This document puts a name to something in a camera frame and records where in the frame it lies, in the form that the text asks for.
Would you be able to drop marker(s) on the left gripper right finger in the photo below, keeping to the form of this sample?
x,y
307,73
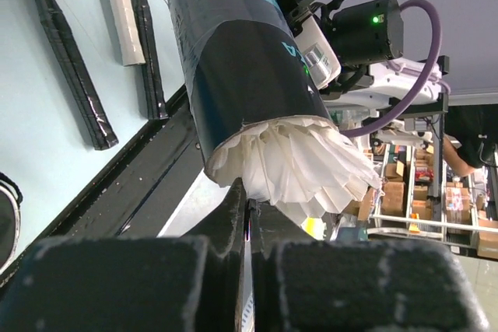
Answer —
x,y
303,284

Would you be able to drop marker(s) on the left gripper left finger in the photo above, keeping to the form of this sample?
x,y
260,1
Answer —
x,y
190,283

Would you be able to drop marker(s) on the black shuttlecock tube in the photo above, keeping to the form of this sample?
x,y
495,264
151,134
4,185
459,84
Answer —
x,y
241,67

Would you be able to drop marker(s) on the shuttlecock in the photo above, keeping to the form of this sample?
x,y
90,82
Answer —
x,y
303,166

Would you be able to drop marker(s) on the background storage shelf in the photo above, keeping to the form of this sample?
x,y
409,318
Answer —
x,y
419,200

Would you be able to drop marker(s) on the light blue racket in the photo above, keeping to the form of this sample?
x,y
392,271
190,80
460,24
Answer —
x,y
73,67

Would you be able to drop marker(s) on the blue white racket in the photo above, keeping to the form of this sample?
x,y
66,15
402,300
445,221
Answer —
x,y
127,32

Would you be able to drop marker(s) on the white black racket right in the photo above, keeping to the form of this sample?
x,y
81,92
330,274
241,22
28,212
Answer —
x,y
156,105

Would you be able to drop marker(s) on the black racket bag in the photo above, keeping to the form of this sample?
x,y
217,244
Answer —
x,y
11,199

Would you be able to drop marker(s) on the person in background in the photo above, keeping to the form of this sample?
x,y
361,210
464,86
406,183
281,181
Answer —
x,y
470,138

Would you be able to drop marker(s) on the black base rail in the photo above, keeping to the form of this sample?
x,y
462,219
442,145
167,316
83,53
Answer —
x,y
139,189

